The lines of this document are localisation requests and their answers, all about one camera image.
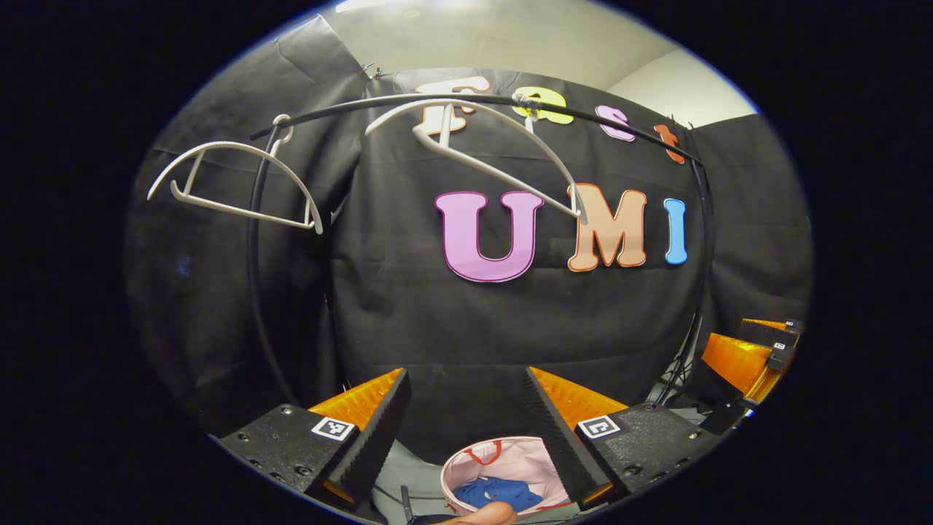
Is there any black cable bundle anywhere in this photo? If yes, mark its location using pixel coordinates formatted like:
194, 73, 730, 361
658, 314, 702, 406

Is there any ceiling light panel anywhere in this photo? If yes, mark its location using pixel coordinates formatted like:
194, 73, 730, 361
335, 0, 482, 12

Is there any blue corduroy jacket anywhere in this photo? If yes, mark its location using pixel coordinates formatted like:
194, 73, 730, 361
453, 476, 544, 513

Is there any white hanger with hook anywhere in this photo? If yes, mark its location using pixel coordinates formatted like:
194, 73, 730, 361
364, 91, 589, 225

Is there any white plastic hanger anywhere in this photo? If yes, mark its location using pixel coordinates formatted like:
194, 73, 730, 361
147, 114, 324, 236

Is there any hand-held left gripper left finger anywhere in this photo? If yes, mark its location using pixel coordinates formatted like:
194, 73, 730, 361
211, 368, 411, 505

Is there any black clothes rack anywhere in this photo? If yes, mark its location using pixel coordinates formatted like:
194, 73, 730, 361
246, 93, 713, 409

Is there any pink laundry hamper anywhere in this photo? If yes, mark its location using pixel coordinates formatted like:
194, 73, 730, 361
440, 436, 574, 517

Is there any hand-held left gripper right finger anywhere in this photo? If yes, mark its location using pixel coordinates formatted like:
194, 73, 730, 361
520, 367, 719, 513

